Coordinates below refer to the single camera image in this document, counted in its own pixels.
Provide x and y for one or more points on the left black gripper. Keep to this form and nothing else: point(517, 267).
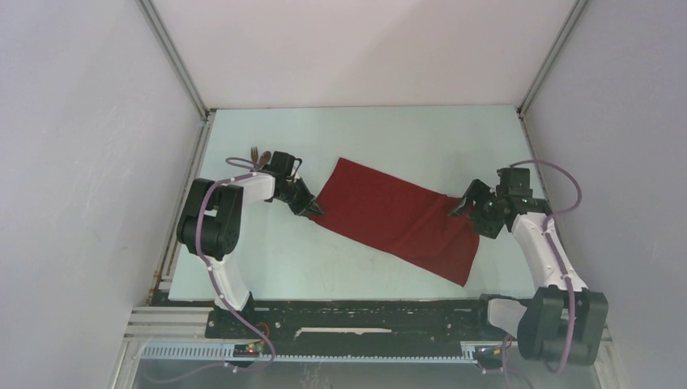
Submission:
point(307, 198)

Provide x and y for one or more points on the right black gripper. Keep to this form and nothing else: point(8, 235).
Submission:
point(477, 192)

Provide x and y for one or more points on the red cloth napkin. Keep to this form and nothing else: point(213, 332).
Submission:
point(399, 218)

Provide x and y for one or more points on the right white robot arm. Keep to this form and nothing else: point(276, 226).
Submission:
point(564, 320)

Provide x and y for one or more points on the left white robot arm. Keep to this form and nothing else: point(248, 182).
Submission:
point(210, 223)

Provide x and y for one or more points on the brown wooden spoon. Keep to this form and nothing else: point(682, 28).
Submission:
point(264, 159)

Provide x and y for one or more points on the brown wooden fork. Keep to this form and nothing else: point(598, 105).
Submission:
point(255, 157)

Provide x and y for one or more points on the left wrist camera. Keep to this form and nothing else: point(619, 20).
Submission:
point(283, 164)

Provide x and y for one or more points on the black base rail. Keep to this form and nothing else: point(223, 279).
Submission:
point(438, 328)

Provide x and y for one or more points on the white cable duct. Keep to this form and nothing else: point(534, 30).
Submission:
point(228, 352)

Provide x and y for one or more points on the aluminium extrusion rail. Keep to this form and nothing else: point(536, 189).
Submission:
point(167, 323)

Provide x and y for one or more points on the aluminium frame post right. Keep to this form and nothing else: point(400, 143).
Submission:
point(570, 23)

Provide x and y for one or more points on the aluminium frame post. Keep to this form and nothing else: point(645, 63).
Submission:
point(570, 23)
point(164, 39)

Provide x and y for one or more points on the aluminium frame post left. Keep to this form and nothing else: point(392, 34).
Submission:
point(164, 39)

